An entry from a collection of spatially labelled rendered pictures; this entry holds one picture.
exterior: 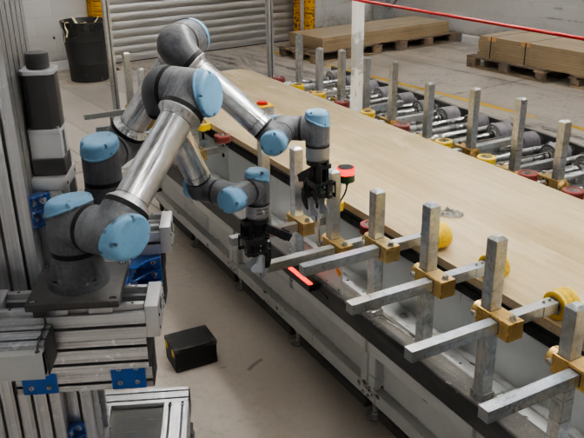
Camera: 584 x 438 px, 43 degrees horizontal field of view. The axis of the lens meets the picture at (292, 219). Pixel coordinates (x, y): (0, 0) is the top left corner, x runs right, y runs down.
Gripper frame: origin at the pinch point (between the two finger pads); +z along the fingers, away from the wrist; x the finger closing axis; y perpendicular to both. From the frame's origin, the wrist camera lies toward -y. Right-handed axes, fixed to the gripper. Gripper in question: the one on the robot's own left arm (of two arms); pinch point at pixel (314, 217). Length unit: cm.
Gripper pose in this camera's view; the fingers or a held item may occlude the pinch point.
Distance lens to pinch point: 235.9
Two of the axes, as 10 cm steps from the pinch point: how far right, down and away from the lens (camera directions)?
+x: 8.8, -2.0, 4.4
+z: 0.2, 9.2, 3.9
